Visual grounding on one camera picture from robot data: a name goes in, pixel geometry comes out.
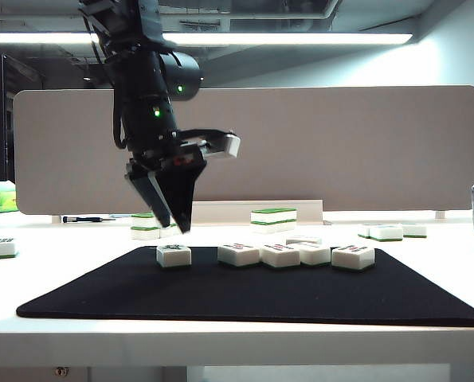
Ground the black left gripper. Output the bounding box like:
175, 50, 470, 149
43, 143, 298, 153
124, 138, 209, 235

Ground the bird mahjong tile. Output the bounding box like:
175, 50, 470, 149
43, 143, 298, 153
155, 244, 193, 268

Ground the red and green bamboo tile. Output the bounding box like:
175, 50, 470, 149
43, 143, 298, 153
331, 244, 376, 271
260, 243, 301, 268
217, 243, 261, 267

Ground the four-bamboo mahjong tile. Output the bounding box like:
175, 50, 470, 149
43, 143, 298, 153
285, 235, 323, 246

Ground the two-bamboo mahjong tile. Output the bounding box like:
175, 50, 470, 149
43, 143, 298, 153
296, 242, 332, 267

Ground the black mouse mat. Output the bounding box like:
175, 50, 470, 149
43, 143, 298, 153
16, 245, 474, 328

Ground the beige desk divider panel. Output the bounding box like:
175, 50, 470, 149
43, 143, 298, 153
13, 85, 474, 216

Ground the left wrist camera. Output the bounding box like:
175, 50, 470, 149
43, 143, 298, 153
178, 128, 241, 161

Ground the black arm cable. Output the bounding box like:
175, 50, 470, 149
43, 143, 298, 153
111, 89, 128, 151

